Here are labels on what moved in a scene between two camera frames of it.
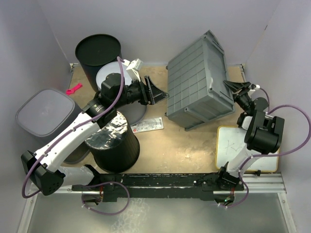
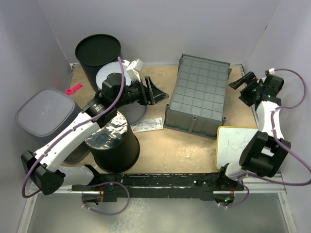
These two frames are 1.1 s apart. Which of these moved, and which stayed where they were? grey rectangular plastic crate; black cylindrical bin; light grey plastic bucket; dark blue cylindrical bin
Moved: grey rectangular plastic crate
Stayed: black cylindrical bin; light grey plastic bucket; dark blue cylindrical bin
